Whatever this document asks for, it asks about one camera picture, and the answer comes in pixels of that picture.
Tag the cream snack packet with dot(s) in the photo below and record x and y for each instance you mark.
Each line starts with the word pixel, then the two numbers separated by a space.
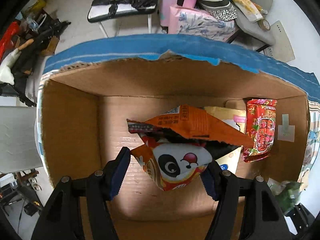
pixel 228 122

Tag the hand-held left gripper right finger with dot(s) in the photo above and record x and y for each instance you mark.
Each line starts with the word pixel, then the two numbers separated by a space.
pixel 209 183

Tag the yellow orange snack packet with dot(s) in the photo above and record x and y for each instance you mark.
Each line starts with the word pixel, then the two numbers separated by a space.
pixel 246 0

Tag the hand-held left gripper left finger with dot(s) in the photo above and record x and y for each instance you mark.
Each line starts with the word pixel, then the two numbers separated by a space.
pixel 119 173

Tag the cardboard box with blue tape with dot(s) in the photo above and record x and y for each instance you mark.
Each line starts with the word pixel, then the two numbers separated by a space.
pixel 160 100

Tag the red patterned snack packet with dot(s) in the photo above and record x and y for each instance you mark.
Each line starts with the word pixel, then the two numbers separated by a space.
pixel 261 130

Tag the folding table with black bags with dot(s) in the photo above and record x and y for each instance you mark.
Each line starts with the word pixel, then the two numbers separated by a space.
pixel 125 2

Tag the roll of brown tape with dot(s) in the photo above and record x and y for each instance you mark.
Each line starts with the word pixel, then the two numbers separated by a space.
pixel 264 25

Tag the grey chair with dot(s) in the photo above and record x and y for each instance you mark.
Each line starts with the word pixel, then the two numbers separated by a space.
pixel 255 12

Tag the white table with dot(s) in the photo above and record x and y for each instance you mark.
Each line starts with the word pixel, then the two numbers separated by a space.
pixel 17 140

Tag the orange panda snack bag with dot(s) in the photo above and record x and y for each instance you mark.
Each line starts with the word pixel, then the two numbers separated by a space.
pixel 178 145

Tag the red bag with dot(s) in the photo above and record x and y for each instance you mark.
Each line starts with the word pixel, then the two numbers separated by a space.
pixel 6 38

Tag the green snack packet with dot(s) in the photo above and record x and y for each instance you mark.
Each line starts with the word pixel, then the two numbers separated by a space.
pixel 287 192

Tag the black white patterned bag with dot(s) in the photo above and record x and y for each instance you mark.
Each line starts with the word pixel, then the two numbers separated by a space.
pixel 216 1

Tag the white cushion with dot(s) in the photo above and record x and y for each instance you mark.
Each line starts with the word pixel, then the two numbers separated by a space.
pixel 7 66

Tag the pink floral package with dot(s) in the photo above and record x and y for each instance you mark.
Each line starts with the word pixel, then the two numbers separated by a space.
pixel 200 21

